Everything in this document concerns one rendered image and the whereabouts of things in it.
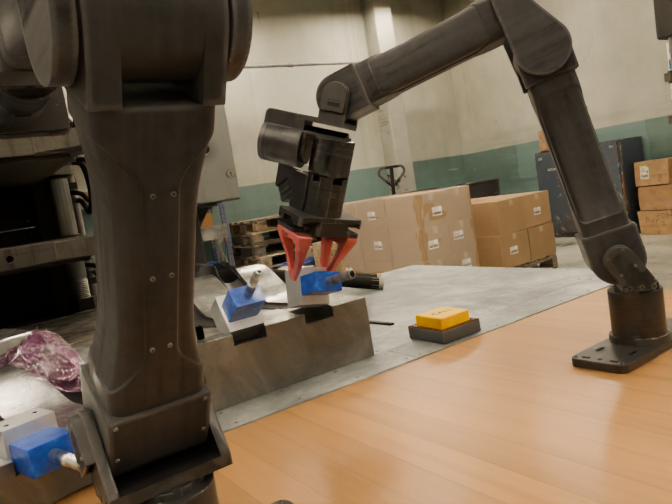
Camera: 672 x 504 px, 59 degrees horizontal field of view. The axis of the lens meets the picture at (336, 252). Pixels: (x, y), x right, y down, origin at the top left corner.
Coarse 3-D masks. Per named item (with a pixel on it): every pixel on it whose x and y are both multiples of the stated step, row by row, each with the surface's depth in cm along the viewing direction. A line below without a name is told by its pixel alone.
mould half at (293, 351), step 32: (224, 288) 104; (288, 320) 81; (320, 320) 83; (352, 320) 86; (224, 352) 76; (256, 352) 78; (288, 352) 81; (320, 352) 83; (352, 352) 86; (224, 384) 76; (256, 384) 78; (288, 384) 81
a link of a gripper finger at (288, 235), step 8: (280, 224) 83; (288, 224) 81; (280, 232) 83; (288, 232) 81; (296, 232) 80; (288, 240) 84; (296, 240) 79; (304, 240) 79; (288, 248) 84; (296, 248) 80; (304, 248) 80; (288, 256) 84; (296, 256) 81; (304, 256) 81; (288, 264) 84; (296, 264) 82; (296, 272) 82
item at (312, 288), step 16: (288, 272) 85; (304, 272) 84; (320, 272) 81; (336, 272) 82; (352, 272) 77; (288, 288) 85; (304, 288) 82; (320, 288) 80; (336, 288) 82; (288, 304) 85; (304, 304) 83; (320, 304) 85
